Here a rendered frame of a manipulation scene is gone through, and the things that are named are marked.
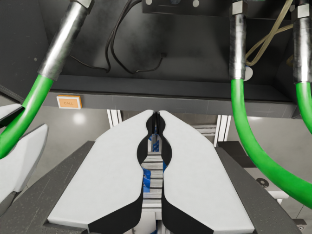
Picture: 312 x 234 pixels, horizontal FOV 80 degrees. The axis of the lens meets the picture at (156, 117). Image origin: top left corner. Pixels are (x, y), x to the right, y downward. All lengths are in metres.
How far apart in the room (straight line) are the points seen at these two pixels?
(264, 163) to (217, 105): 0.30
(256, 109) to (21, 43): 0.54
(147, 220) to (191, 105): 0.49
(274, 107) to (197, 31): 0.26
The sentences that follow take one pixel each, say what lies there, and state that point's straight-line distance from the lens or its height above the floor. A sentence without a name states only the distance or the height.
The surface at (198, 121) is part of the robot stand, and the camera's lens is 1.36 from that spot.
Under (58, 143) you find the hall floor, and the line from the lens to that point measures 1.97.
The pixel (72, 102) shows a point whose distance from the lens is 0.47.
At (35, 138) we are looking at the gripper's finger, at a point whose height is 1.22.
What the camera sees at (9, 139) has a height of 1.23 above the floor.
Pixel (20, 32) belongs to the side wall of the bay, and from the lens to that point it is 0.52.
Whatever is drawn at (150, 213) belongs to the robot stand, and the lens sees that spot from 0.75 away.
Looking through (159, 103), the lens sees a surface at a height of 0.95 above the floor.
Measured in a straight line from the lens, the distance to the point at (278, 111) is 0.53.
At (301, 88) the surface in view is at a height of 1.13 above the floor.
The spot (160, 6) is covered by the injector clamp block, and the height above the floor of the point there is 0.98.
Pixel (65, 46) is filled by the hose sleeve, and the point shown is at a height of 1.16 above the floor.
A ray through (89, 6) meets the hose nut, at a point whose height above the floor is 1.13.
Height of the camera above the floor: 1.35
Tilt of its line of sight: 59 degrees down
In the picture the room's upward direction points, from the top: 177 degrees counter-clockwise
